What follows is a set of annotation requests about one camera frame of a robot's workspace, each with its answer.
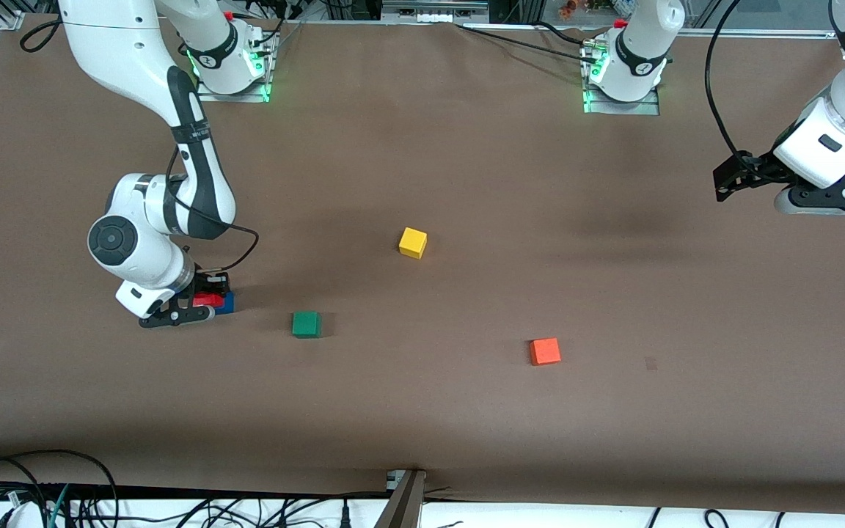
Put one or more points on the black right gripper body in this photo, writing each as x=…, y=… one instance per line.
x=207, y=284

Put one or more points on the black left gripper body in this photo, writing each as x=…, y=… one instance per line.
x=758, y=170

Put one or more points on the red cube block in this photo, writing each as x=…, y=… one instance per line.
x=210, y=300

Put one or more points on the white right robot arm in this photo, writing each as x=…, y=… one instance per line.
x=122, y=51

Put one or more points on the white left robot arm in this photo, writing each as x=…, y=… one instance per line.
x=639, y=73

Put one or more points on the blue cube block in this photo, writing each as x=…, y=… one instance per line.
x=228, y=305

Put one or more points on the green cube block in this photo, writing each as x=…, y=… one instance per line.
x=306, y=325

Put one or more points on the yellow cube block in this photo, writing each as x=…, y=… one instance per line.
x=412, y=242

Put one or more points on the orange cube block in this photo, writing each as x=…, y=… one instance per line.
x=545, y=352

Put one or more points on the small orange toy figure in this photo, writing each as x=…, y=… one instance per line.
x=571, y=9

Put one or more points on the grey power strip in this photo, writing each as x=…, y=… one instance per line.
x=433, y=12

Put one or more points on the aluminium frame rail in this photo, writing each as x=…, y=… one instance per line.
x=774, y=32

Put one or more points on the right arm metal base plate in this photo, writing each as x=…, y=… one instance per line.
x=265, y=92

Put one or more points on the small metal bracket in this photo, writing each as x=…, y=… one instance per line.
x=394, y=480

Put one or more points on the grey metal post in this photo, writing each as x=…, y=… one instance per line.
x=404, y=506

